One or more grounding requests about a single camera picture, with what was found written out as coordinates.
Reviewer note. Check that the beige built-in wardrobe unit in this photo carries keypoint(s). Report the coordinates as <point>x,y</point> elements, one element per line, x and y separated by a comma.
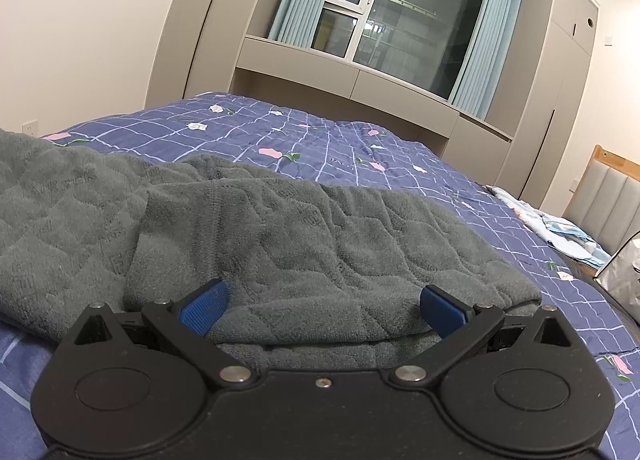
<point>223,45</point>

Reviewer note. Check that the grey fleece pants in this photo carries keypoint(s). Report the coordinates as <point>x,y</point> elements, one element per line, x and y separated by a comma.
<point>319,276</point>

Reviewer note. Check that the blue plaid floral bedspread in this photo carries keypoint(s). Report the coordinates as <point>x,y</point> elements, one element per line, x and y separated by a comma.
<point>300,145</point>

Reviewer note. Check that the large glass window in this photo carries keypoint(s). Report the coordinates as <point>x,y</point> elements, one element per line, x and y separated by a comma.
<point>422,42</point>

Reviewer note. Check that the grey padded wooden headboard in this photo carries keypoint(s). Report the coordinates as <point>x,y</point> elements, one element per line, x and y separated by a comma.
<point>605,204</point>

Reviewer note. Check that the white wall socket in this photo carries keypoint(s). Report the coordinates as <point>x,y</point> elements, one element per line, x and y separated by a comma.
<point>31,128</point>

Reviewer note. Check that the white patterned pillow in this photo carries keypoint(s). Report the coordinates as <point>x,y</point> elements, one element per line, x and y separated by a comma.
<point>559,233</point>

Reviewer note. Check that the right light blue curtain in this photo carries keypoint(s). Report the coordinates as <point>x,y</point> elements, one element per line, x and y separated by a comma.
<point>482,65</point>

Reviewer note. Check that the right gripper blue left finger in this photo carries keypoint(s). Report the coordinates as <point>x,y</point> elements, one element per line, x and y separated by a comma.
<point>184,324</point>

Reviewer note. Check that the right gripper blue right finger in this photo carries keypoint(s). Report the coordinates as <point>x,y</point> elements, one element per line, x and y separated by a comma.
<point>463,331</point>

